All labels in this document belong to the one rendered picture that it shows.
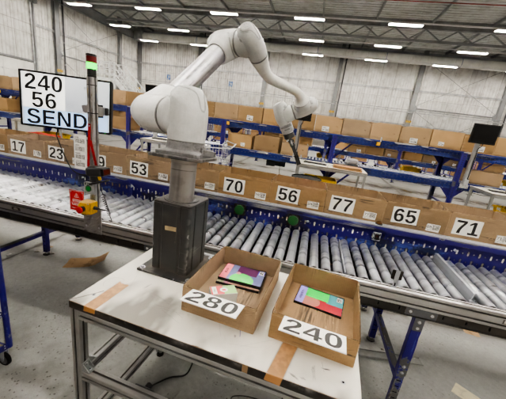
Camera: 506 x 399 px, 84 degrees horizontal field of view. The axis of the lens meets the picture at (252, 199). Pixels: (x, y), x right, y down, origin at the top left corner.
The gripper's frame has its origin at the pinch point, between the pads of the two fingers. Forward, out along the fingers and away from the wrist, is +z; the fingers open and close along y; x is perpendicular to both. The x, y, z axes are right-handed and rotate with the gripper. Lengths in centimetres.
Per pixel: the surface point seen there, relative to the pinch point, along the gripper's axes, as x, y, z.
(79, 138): -109, 48, -67
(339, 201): 17.6, 18.8, 32.9
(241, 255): -39, 87, 11
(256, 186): -33.9, 8.3, 6.4
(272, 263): -26, 91, 18
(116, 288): -81, 115, -7
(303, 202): -5.4, 15.1, 26.9
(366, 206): 33, 22, 41
